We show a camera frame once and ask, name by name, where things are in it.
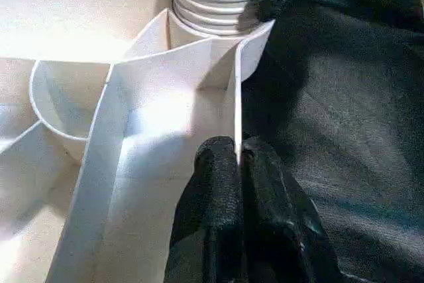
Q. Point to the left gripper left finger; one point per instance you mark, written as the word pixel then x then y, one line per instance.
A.
pixel 209 223

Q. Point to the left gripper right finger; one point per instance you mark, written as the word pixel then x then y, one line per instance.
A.
pixel 278 230

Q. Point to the black plastic mat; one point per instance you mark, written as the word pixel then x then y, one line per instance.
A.
pixel 351 130

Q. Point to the white plastic table top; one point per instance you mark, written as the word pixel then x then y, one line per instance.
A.
pixel 73 84

